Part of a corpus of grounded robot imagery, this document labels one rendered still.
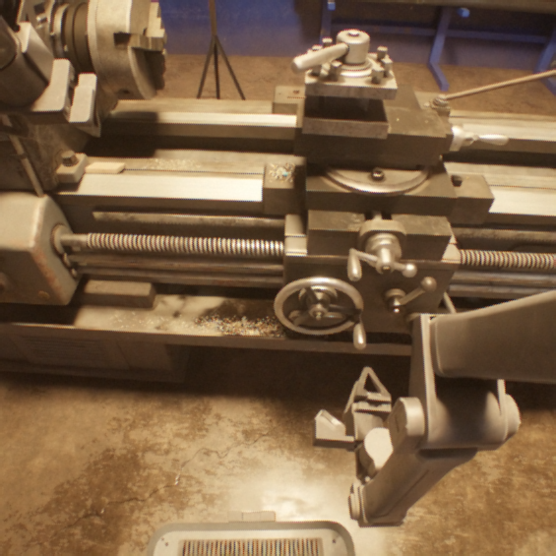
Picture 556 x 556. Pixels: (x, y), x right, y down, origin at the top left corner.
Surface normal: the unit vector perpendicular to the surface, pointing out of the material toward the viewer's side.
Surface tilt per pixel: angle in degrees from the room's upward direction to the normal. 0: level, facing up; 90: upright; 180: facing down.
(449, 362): 81
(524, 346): 92
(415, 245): 90
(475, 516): 0
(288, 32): 90
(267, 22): 90
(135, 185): 36
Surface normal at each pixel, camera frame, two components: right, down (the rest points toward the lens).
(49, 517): 0.01, -0.66
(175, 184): -0.02, -0.11
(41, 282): -0.05, 0.75
